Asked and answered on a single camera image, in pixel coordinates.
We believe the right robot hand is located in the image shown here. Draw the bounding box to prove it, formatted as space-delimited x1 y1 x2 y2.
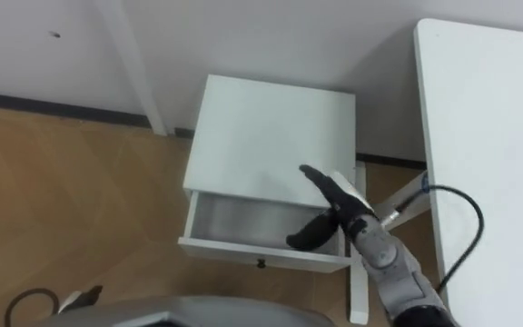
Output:
285 163 377 252

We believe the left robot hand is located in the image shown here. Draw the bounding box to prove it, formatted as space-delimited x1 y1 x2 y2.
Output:
56 284 104 315

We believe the open white nightstand drawer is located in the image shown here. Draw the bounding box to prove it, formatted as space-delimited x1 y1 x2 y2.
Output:
178 190 352 274

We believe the white nightstand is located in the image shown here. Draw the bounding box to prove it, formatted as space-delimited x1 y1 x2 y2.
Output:
183 74 358 211

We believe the robot body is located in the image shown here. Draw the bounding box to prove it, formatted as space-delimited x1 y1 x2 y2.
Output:
29 294 336 327

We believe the white desk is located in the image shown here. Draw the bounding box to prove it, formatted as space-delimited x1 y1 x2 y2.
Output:
346 17 523 326

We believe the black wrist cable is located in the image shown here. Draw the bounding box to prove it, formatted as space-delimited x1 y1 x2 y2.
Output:
380 183 486 296
4 287 61 327

